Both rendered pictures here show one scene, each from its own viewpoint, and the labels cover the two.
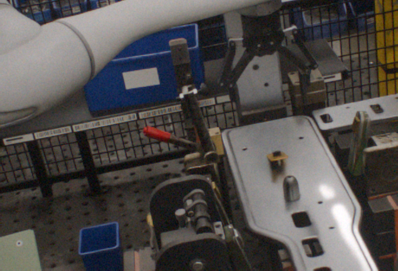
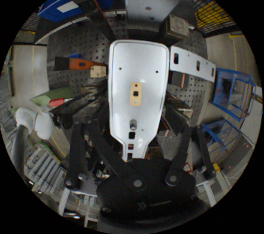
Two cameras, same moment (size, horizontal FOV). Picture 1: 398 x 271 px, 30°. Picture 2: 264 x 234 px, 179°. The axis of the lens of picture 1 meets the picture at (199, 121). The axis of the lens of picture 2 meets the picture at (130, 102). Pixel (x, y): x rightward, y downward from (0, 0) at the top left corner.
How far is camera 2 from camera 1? 1.53 m
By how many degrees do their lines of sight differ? 83
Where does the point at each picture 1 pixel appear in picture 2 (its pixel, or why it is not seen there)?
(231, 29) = not seen: outside the picture
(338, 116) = (182, 61)
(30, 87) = not seen: hidden behind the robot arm
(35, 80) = not seen: hidden behind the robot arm
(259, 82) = (147, 16)
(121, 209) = (85, 34)
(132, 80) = (64, 9)
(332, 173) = (157, 113)
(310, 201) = (139, 128)
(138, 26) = not seen: outside the picture
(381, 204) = (163, 133)
